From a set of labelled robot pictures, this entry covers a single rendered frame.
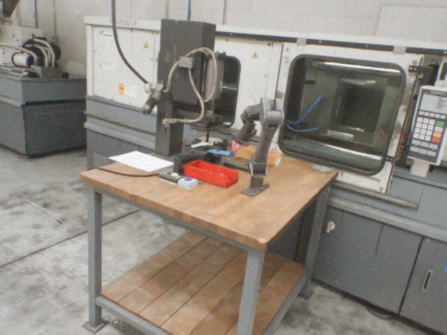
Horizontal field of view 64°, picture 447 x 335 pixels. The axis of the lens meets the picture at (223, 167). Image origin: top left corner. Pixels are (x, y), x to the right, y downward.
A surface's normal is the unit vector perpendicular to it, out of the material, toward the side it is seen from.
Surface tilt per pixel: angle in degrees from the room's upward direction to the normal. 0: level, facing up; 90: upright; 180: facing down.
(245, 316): 90
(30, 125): 90
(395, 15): 90
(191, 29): 90
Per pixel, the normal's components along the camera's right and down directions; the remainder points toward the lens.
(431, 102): -0.72, 0.26
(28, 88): 0.83, 0.26
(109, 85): -0.55, 0.21
